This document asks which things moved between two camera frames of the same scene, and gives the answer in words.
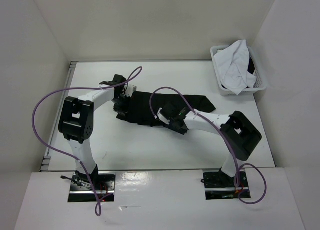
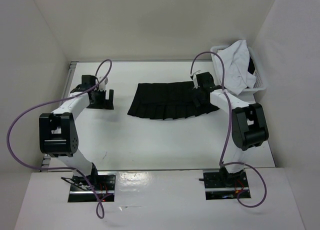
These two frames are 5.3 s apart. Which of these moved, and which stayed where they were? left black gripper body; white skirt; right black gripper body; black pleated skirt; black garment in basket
Moved: left black gripper body; right black gripper body; black pleated skirt
Stayed: white skirt; black garment in basket
